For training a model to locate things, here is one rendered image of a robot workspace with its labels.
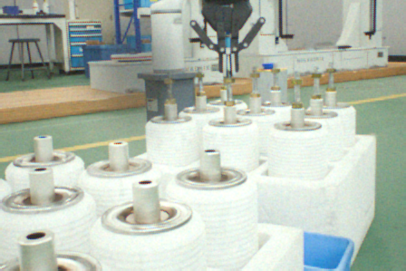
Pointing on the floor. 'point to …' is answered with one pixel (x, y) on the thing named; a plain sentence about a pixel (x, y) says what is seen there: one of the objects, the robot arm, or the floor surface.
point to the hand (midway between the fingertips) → (228, 64)
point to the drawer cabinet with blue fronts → (79, 28)
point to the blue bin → (326, 252)
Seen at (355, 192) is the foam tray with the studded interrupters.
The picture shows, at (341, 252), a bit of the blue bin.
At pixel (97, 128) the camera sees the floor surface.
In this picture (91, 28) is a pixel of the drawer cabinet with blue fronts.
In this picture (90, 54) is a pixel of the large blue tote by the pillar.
